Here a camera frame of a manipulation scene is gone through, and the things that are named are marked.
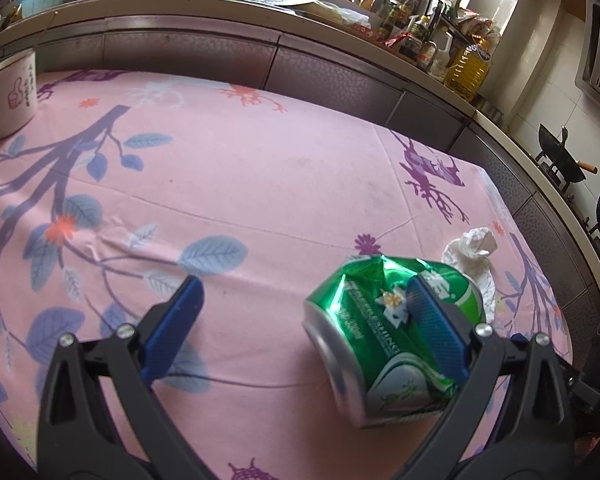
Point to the row of sauce bottles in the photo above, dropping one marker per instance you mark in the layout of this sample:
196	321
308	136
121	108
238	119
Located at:
410	25

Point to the yellow cooking oil bottle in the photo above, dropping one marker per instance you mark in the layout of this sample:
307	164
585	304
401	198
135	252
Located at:
467	70

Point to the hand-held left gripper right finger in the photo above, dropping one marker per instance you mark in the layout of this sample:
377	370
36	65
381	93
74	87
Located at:
435	322

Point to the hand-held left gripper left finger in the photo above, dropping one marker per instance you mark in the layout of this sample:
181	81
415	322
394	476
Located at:
177	317

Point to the crushed green can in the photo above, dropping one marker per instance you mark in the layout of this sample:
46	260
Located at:
360	320

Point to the crumpled white tissue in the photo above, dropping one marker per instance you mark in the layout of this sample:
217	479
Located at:
472	252

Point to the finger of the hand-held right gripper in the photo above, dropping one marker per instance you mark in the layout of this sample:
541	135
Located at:
587	390

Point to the white mug with pink print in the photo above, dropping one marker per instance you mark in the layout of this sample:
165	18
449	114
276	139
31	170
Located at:
10	95

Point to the pink floral tablecloth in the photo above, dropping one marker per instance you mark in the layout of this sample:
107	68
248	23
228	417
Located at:
255	185

